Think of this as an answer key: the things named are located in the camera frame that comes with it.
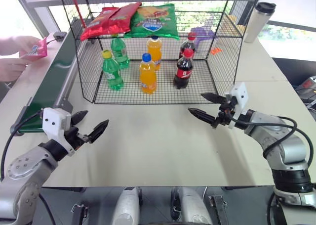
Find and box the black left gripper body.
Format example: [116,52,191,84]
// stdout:
[65,126,97,152]

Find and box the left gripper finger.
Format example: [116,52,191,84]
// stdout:
[71,110,89,126]
[88,119,110,144]

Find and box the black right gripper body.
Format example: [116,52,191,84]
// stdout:
[212,96,239,129]

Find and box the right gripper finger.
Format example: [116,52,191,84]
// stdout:
[188,107,218,126]
[200,92,227,105]

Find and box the pink snack packet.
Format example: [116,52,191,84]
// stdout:
[20,37,48,61]

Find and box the green conveyor belt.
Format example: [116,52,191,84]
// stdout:
[10,31,78,136]

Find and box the person's bare hand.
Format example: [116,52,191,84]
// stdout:
[0,35,46,56]
[0,57,28,83]

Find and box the cola bottle red cap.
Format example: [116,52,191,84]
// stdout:
[178,32,198,60]
[173,48,194,90]

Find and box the green soda bottle yellow cap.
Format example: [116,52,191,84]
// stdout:
[101,50,124,91]

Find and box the orange soda bottle blue cap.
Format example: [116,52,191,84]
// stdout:
[139,52,158,95]
[146,35,163,71]

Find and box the silver rounded robot cover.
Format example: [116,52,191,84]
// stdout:
[110,186,142,225]
[172,186,213,225]

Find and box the small black box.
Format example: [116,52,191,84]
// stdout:
[53,31,68,41]

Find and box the white tumbler black lid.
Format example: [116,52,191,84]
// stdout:
[244,1,277,44]

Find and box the black device red label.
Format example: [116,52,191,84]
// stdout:
[294,75,316,105]

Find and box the red chip bag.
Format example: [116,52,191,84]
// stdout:
[107,1,143,34]
[79,6,120,42]

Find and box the green chip bag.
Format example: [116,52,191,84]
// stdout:
[124,3,180,41]

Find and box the red stick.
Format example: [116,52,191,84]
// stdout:
[69,0,87,29]

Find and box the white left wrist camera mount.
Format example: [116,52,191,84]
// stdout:
[42,107,76,157]

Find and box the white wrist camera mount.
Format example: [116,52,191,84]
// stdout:
[42,107,76,157]
[224,81,248,131]

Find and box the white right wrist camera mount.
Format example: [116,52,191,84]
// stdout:
[224,81,248,131]

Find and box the black wire grid rack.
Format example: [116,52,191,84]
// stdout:
[58,0,266,105]

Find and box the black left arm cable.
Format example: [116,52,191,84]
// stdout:
[0,110,44,181]

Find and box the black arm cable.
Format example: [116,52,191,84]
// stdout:
[0,110,44,181]
[231,115,315,167]

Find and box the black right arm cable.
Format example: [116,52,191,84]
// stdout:
[231,115,315,167]

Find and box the black metal bracket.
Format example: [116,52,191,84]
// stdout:
[208,194,232,225]
[71,203,89,225]

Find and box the grey metal frame post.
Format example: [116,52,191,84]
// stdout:
[11,0,53,39]

